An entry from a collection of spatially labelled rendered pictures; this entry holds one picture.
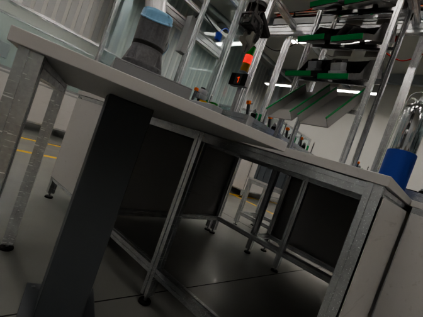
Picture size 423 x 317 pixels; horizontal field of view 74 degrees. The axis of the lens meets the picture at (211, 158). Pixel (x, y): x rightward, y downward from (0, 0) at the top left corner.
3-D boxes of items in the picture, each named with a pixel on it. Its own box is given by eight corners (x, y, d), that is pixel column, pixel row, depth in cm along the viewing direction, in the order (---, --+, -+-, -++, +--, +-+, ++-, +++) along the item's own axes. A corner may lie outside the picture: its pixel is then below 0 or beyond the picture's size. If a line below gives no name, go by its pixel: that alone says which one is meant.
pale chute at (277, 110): (291, 121, 116) (290, 111, 113) (267, 117, 126) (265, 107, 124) (330, 94, 128) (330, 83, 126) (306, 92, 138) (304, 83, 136)
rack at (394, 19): (342, 170, 112) (413, -23, 110) (265, 148, 135) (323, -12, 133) (354, 178, 128) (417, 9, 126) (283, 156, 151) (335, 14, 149)
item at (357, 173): (388, 187, 77) (391, 177, 77) (116, 105, 174) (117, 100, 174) (417, 212, 185) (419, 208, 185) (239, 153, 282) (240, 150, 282)
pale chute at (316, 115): (327, 128, 106) (327, 117, 104) (298, 123, 116) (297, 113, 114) (366, 98, 118) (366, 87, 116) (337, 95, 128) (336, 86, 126)
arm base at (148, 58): (121, 60, 96) (129, 31, 95) (118, 65, 110) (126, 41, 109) (163, 77, 102) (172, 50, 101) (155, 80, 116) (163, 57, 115)
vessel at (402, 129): (415, 153, 157) (439, 88, 156) (387, 146, 166) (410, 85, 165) (417, 158, 168) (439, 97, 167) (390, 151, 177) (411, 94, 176)
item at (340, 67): (337, 78, 110) (339, 59, 108) (327, 78, 114) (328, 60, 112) (349, 78, 115) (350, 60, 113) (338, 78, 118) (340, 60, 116)
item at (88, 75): (5, 38, 53) (11, 24, 52) (53, 79, 133) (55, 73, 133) (284, 151, 83) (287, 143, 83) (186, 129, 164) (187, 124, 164)
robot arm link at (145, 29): (130, 34, 98) (142, -4, 98) (134, 45, 111) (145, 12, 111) (163, 47, 101) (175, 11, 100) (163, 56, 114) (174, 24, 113)
